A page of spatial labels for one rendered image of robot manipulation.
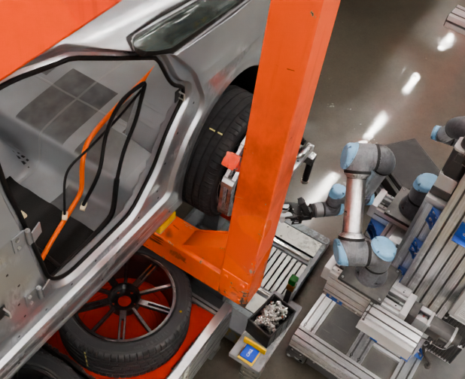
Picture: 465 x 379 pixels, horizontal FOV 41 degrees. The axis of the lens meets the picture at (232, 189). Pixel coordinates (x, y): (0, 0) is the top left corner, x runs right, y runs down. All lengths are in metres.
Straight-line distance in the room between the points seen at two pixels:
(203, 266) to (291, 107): 1.19
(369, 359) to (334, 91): 2.40
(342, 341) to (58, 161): 1.74
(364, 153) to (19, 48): 2.01
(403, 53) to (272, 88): 3.75
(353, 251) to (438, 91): 2.93
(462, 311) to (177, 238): 1.36
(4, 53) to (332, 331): 2.85
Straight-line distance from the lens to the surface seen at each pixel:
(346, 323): 3.53
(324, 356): 3.38
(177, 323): 3.03
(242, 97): 3.08
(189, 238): 3.07
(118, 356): 2.96
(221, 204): 3.08
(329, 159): 4.55
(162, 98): 2.91
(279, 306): 3.07
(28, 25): 0.88
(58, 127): 3.11
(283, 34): 1.94
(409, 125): 5.04
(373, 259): 2.78
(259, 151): 2.27
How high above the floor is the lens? 3.18
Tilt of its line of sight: 49 degrees down
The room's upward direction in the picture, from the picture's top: 10 degrees clockwise
